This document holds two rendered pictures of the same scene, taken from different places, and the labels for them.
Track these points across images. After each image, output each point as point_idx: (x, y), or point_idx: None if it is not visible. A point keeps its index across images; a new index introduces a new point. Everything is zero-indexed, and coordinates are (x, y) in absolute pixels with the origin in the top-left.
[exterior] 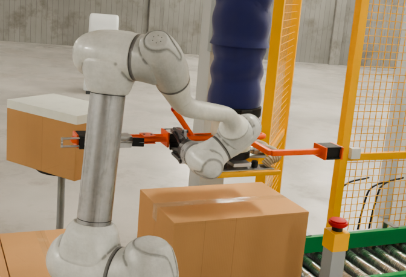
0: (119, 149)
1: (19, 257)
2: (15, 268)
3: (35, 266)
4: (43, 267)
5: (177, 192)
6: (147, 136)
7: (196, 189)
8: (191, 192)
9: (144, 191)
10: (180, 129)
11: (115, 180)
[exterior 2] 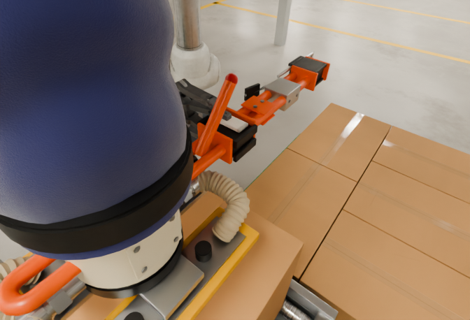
0: None
1: (408, 258)
2: (384, 238)
3: (377, 253)
4: (369, 256)
5: (245, 269)
6: (250, 98)
7: (226, 314)
8: (226, 292)
9: (289, 237)
10: (192, 87)
11: (173, 14)
